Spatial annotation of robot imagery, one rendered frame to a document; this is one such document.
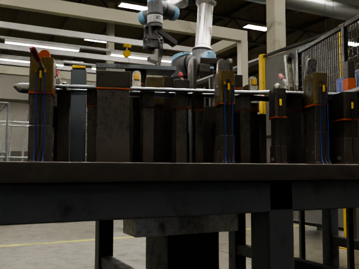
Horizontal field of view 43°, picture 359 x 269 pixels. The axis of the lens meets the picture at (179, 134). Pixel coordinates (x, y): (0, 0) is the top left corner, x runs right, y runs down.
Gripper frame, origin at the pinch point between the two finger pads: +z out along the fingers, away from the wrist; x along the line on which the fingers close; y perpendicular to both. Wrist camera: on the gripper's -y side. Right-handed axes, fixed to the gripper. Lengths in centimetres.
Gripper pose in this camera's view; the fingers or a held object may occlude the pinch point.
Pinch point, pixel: (158, 66)
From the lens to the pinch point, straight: 219.8
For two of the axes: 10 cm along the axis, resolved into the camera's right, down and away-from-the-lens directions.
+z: 0.0, 10.0, -0.8
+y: -9.4, -0.3, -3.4
